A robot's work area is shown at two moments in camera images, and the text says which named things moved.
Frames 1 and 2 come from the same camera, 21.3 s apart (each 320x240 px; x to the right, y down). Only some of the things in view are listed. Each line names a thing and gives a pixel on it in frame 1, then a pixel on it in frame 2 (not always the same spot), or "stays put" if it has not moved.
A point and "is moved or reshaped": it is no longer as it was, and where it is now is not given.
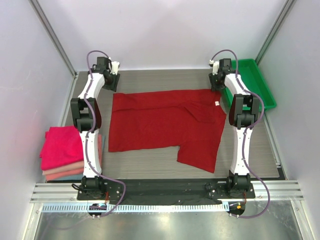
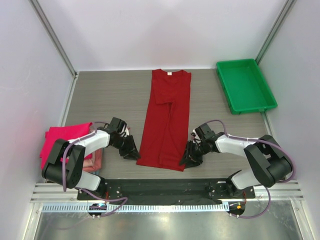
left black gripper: (113, 87) -> (131, 152)
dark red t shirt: (191, 119) is moved or reshaped
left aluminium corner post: (42, 17) stays put
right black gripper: (215, 83) -> (194, 151)
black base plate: (161, 192) stays put
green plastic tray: (254, 80) stays put
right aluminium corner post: (271, 36) stays put
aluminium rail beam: (279, 191) stays put
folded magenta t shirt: (62, 146) stays put
